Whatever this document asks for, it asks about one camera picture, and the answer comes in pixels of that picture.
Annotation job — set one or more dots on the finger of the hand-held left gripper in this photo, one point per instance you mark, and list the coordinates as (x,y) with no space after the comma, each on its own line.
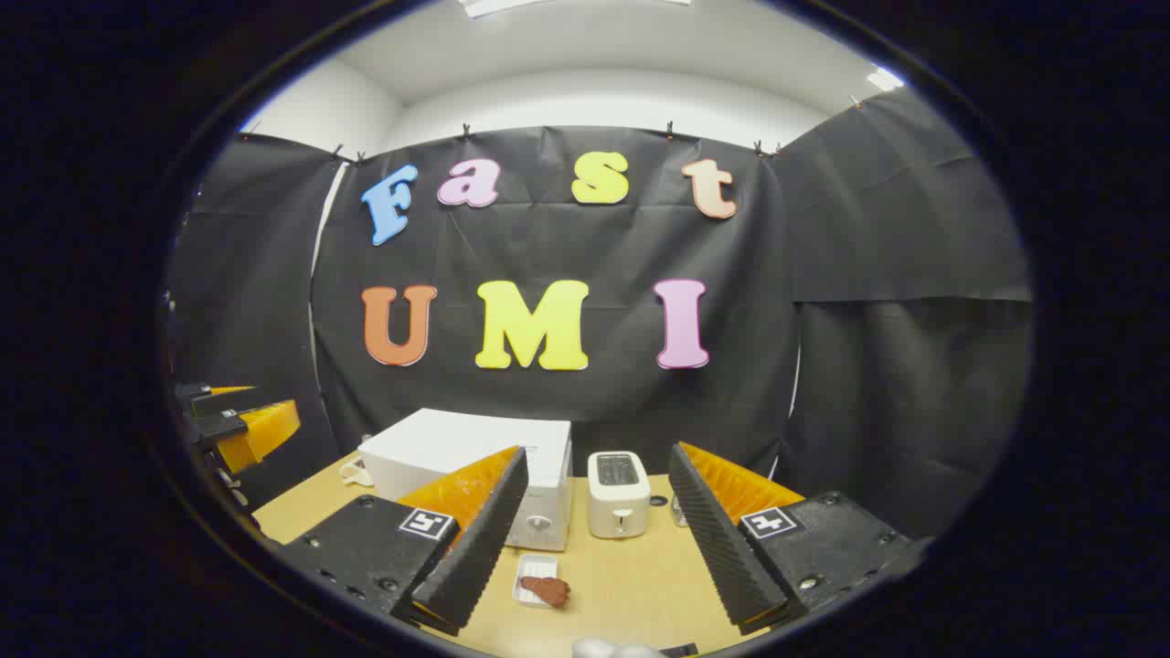
(265,429)
(196,391)

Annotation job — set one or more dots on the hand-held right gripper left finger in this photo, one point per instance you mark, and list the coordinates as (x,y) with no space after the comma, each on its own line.
(484,539)

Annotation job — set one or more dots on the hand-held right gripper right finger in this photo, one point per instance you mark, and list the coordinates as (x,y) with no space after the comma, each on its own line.
(722,548)

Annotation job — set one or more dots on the brown meat slice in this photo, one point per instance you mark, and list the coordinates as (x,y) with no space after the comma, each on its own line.
(548,591)

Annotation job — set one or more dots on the white microwave oven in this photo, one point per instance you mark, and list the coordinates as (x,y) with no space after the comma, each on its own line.
(457,439)

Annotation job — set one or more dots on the white plastic tray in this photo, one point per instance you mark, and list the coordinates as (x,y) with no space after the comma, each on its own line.
(528,571)

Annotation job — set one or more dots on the small white divided dish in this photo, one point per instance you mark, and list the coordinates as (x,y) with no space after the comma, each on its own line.
(355,473)

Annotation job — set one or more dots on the white toaster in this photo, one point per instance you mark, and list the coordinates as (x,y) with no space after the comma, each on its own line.
(618,507)

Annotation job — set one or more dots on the ceiling light panel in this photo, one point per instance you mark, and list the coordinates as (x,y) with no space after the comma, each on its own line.
(884,79)
(484,5)

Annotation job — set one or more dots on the black table bracket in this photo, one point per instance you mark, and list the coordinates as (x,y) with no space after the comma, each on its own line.
(678,651)

